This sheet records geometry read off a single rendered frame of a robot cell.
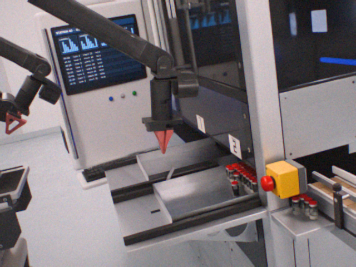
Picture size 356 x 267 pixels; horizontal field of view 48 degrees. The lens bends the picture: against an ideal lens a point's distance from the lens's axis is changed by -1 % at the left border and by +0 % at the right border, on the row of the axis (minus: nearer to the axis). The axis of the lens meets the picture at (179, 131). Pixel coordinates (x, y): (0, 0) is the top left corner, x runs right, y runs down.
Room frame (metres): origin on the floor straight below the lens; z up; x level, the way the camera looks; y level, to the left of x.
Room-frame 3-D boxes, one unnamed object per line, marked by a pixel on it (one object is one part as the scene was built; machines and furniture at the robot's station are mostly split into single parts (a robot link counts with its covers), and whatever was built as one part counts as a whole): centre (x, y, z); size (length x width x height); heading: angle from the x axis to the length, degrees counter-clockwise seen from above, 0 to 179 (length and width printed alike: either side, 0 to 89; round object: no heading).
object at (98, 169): (1.77, 0.27, 0.82); 0.40 x 0.14 x 0.02; 110
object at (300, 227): (0.93, -0.29, 0.87); 0.14 x 0.13 x 0.02; 103
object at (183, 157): (1.48, 0.00, 0.90); 0.34 x 0.26 x 0.04; 103
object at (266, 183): (0.92, -0.20, 0.99); 0.04 x 0.04 x 0.04; 13
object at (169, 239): (1.30, 0.03, 0.87); 0.70 x 0.48 x 0.02; 13
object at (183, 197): (1.15, -0.08, 0.90); 0.34 x 0.26 x 0.04; 103
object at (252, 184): (1.17, -0.18, 0.90); 0.18 x 0.02 x 0.05; 13
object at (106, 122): (1.99, 0.33, 1.19); 0.50 x 0.19 x 0.78; 110
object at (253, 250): (2.01, 0.02, 0.73); 1.98 x 0.01 x 0.25; 13
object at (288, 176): (0.93, -0.25, 0.99); 0.08 x 0.07 x 0.07; 103
